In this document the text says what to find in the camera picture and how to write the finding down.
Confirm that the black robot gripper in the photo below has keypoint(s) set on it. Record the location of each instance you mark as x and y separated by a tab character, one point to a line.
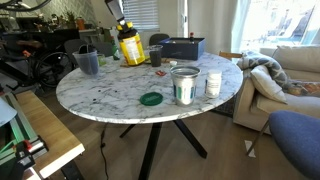
115	9

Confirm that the yellow and brown bottle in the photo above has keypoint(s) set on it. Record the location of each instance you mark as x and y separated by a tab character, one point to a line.
130	43

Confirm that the green glass bottle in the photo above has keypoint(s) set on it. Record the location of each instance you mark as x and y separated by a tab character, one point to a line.
116	55

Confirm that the small white pill bottle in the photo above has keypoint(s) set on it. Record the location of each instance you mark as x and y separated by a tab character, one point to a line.
213	83

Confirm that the dark blue chair far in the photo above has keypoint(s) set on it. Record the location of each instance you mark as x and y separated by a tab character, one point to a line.
156	38

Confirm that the navy blue box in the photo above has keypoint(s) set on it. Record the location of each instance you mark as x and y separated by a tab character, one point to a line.
182	48

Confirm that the small red item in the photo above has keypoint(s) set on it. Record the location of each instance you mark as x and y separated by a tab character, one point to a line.
160	73

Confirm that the green round lid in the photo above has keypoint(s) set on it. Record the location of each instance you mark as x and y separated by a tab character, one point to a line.
151	99

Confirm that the metal can blue label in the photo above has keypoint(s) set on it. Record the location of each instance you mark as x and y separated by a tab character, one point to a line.
184	83

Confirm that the beige curtain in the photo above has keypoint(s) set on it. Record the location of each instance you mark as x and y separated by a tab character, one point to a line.
226	25

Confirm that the wooden workbench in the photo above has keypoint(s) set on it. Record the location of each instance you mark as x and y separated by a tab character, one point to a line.
41	144

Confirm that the black table base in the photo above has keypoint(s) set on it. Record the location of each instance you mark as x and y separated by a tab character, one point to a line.
176	150

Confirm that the cream sofa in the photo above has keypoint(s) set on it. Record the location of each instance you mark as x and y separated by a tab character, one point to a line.
288	79

